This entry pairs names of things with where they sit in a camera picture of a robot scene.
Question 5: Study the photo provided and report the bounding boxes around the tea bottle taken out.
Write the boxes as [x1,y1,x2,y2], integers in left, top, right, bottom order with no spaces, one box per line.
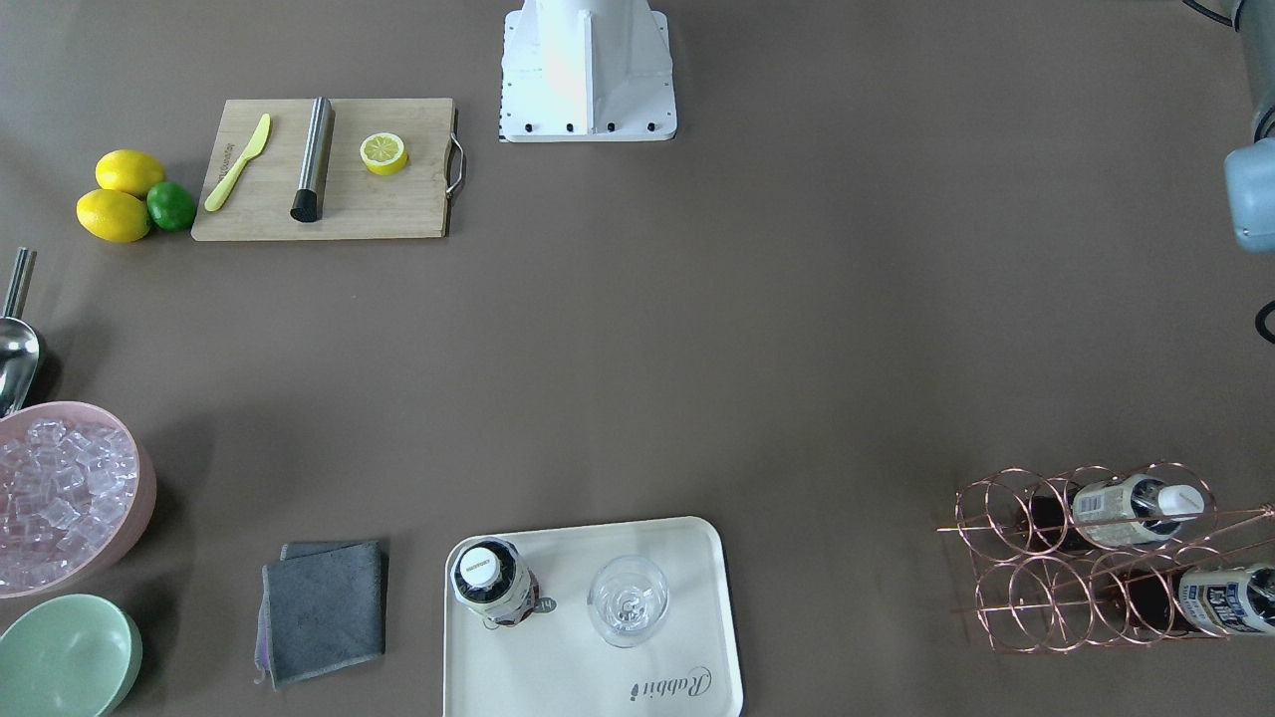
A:
[448,536,539,626]

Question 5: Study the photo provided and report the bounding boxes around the copper wire bottle basket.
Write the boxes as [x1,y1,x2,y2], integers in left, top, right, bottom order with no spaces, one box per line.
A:
[944,461,1272,654]

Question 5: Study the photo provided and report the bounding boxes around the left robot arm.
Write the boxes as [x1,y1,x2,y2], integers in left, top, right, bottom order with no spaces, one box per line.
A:
[1183,1,1274,254]

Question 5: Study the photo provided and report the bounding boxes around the clear wine glass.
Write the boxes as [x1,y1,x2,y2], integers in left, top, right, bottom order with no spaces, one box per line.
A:
[587,555,669,648]

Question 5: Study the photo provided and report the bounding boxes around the cream rabbit tray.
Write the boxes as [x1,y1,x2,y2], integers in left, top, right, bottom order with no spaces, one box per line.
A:
[442,515,745,716]

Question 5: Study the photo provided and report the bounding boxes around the half lemon slice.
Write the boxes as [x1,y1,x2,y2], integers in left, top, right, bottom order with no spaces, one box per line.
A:
[360,131,409,176]

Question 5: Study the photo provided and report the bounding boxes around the steel muddler black tip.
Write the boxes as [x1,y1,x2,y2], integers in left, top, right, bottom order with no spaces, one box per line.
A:
[289,97,337,223]

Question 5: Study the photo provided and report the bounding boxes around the grey folded cloth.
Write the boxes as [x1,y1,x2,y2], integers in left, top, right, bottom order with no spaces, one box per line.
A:
[254,540,388,690]

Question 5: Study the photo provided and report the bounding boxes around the bamboo cutting board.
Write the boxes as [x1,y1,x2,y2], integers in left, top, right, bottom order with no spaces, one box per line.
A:
[191,97,463,242]

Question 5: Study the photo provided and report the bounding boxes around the yellow plastic knife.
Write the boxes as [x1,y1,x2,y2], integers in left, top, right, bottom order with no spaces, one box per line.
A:
[203,114,272,212]

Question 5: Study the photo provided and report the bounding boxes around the green lime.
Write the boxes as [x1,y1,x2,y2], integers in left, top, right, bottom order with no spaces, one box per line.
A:
[144,181,198,232]

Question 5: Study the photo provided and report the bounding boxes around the yellow lemon upper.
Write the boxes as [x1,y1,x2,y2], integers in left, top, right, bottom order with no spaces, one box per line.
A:
[96,148,167,199]

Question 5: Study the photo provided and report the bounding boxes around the yellow lemon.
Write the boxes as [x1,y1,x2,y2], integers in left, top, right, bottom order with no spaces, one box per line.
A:
[96,148,167,199]
[77,189,153,242]

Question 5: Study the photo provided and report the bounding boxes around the yellow lemon lower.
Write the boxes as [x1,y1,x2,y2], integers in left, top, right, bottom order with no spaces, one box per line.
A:
[77,189,153,242]

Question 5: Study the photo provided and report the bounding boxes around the pink bowl with ice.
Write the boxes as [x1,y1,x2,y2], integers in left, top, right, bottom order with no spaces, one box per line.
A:
[1,402,156,600]

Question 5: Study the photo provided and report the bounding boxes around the steel ice scoop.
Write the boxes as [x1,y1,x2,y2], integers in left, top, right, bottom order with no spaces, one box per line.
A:
[1,248,45,417]

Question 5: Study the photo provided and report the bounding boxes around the green bowl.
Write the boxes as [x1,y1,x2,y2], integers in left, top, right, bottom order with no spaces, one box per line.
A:
[1,595,142,716]

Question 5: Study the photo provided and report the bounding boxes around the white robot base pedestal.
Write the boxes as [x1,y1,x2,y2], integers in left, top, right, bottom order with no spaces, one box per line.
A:
[499,1,678,142]

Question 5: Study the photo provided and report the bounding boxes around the tea bottle near pedestal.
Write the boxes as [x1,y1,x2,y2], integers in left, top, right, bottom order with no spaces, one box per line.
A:
[1016,475,1207,555]

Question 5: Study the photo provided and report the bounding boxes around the tea bottle by handle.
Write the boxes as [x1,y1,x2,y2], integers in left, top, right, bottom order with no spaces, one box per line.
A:
[1119,563,1274,637]

